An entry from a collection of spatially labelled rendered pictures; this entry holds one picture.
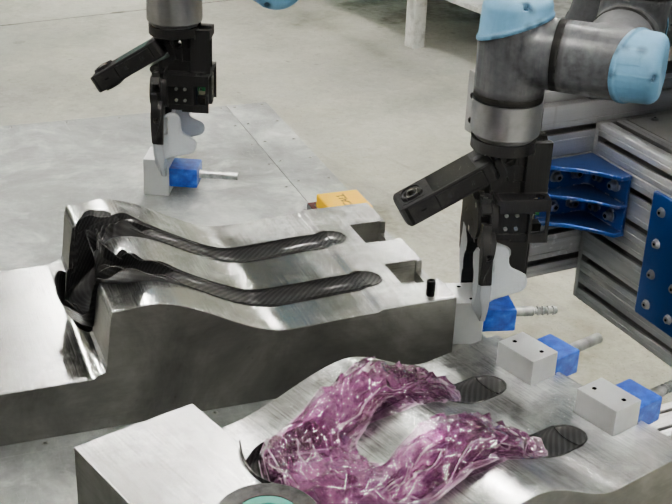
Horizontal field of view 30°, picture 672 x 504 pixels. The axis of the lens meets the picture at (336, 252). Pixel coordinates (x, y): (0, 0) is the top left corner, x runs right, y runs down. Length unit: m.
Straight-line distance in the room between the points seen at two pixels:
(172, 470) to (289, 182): 0.87
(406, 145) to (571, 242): 2.43
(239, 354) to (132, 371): 0.11
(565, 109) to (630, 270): 0.23
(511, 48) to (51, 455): 0.61
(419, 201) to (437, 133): 2.97
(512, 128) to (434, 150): 2.84
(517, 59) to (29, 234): 0.72
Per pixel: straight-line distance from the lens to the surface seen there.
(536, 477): 1.09
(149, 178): 1.80
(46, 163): 1.93
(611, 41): 1.30
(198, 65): 1.73
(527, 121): 1.34
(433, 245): 3.51
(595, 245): 1.78
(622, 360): 3.07
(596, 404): 1.23
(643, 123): 1.75
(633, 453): 1.21
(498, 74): 1.32
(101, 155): 1.95
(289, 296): 1.36
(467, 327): 1.44
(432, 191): 1.36
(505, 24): 1.30
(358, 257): 1.43
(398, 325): 1.34
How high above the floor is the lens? 1.53
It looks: 26 degrees down
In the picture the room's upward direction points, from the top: 2 degrees clockwise
